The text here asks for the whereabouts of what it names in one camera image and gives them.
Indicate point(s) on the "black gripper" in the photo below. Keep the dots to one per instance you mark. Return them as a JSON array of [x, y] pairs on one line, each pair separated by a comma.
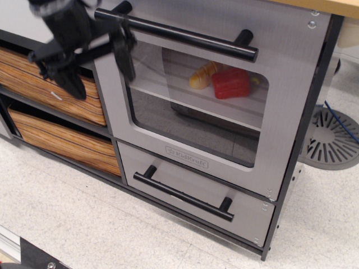
[[77, 40]]

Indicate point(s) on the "black oven door handle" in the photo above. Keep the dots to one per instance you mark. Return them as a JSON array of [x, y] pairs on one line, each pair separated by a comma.
[[229, 48]]

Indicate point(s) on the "grey toy oven door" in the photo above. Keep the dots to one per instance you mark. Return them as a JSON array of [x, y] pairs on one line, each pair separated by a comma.
[[289, 39]]

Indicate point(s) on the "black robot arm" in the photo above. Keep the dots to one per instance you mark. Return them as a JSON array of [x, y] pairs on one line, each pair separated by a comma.
[[78, 39]]

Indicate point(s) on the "white oven shelf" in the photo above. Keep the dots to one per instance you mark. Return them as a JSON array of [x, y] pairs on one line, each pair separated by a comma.
[[209, 105]]

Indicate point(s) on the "grey lower oven drawer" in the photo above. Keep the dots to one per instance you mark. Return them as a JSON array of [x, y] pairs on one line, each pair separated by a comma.
[[252, 217]]

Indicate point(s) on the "upper wood-pattern storage bin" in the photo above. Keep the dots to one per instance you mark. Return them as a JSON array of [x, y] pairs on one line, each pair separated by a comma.
[[23, 78]]

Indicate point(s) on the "wood-pattern storage bin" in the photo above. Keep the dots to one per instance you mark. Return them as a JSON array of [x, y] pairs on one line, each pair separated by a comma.
[[23, 78], [61, 137]]

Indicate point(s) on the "lower wood-pattern storage bin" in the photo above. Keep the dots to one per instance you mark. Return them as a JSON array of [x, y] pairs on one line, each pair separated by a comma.
[[61, 137]]

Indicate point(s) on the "toy bread loaf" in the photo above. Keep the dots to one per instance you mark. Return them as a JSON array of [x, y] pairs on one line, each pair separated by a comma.
[[201, 78]]

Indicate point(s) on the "red toy bell pepper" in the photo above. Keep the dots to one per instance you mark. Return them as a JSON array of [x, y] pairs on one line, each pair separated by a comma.
[[231, 83]]

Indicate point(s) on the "grey round slotted base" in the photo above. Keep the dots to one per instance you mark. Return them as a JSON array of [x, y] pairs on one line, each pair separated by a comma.
[[331, 141]]

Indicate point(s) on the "wooden countertop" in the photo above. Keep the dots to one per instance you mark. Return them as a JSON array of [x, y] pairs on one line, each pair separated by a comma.
[[346, 8]]

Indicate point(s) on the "black toy kitchen frame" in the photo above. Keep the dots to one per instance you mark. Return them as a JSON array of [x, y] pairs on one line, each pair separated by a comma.
[[187, 118]]

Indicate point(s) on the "black drawer handle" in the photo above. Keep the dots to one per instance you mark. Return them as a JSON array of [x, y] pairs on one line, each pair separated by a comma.
[[221, 211]]

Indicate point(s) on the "aluminium rail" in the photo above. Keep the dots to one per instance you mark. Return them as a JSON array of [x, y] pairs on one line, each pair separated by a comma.
[[10, 245]]

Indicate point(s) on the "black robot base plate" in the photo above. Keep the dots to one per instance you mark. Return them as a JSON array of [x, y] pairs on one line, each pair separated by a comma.
[[34, 257]]

